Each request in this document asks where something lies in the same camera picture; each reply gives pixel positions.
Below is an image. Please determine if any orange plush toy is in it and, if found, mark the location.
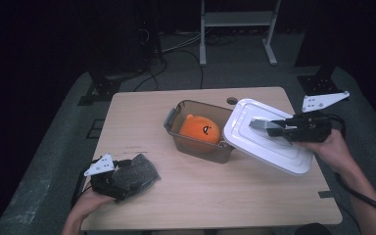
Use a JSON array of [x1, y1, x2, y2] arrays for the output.
[[177, 114, 223, 155]]

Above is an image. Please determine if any white lid with grey handle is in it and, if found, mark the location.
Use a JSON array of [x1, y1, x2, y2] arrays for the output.
[[222, 98, 314, 176]]

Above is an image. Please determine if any black floor cable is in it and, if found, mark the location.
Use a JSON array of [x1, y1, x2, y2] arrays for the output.
[[133, 48, 206, 92]]

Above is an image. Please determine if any right hand-held gripper cable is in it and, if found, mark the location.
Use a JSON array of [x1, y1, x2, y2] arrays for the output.
[[326, 113, 376, 221]]

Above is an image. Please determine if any grey floor cable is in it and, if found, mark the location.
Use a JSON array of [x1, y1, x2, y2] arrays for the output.
[[161, 31, 204, 54]]

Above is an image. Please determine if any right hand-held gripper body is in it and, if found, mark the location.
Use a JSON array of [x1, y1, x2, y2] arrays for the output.
[[288, 91, 351, 144]]

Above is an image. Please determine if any black tape strip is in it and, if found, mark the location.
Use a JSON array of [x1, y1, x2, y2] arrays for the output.
[[317, 190, 338, 200]]

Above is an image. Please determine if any bundle of floor cables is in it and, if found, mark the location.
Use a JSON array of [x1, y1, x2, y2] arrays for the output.
[[205, 32, 238, 47]]

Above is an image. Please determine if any person's right hand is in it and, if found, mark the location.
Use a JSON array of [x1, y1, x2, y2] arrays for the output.
[[295, 128, 357, 174]]

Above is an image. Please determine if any grey fuzzy cloth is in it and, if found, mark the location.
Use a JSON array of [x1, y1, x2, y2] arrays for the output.
[[111, 153, 162, 204]]

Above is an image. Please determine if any left hand-held gripper cable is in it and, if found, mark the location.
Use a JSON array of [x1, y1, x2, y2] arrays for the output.
[[70, 160, 100, 208]]

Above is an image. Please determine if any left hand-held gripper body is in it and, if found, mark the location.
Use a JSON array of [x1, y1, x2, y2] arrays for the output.
[[83, 153, 125, 201]]

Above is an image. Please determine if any hand-held gripper cable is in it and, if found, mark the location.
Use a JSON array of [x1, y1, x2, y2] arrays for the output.
[[326, 113, 376, 221], [70, 160, 100, 208]]

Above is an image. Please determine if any brown translucent storage box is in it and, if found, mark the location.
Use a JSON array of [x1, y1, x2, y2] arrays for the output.
[[164, 99, 240, 165]]

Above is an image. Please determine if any black stand base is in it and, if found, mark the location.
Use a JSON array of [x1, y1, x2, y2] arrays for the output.
[[77, 70, 125, 107], [295, 62, 351, 102]]

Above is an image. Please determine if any person's left hand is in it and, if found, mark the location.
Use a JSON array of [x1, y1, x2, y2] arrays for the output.
[[69, 182, 116, 217]]

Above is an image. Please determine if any white metal frame stand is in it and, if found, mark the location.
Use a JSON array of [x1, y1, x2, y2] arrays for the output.
[[199, 0, 282, 68]]

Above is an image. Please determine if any dark rounded object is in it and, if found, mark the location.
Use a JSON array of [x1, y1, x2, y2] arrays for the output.
[[295, 223, 332, 235]]

